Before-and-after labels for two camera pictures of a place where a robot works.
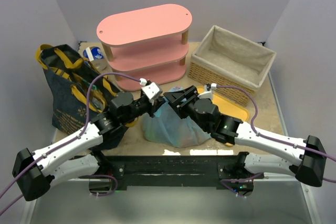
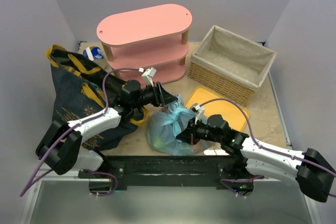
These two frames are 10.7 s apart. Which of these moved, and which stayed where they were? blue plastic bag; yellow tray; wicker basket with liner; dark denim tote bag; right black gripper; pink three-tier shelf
Moved: dark denim tote bag; right black gripper; blue plastic bag
Stayed: pink three-tier shelf; yellow tray; wicker basket with liner
